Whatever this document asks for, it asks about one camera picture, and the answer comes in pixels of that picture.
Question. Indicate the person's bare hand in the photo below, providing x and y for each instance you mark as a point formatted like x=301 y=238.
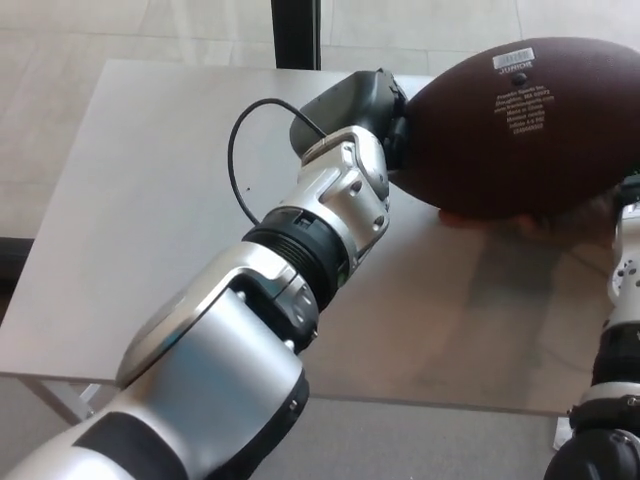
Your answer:
x=540 y=227

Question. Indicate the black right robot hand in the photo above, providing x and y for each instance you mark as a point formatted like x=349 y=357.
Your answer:
x=632 y=189

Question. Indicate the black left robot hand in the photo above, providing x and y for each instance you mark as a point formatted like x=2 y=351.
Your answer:
x=350 y=105

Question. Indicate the brown junior football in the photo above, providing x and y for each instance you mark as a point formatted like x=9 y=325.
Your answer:
x=500 y=150

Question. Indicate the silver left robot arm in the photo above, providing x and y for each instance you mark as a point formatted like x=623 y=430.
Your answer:
x=225 y=340

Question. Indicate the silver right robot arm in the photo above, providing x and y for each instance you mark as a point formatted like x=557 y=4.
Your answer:
x=620 y=350

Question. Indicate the black vertical post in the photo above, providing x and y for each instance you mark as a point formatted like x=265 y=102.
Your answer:
x=296 y=32

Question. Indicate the white metal table frame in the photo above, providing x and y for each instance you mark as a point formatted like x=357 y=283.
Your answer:
x=60 y=395

